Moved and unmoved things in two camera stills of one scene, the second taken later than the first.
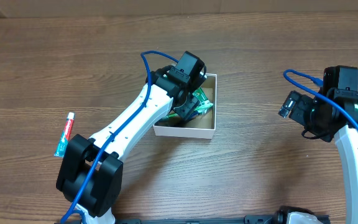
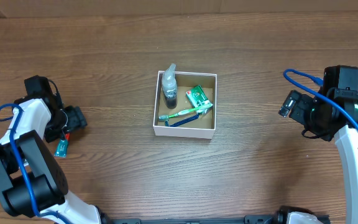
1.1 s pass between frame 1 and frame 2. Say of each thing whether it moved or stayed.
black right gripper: stayed
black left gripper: moved
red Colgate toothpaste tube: stayed
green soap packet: stayed
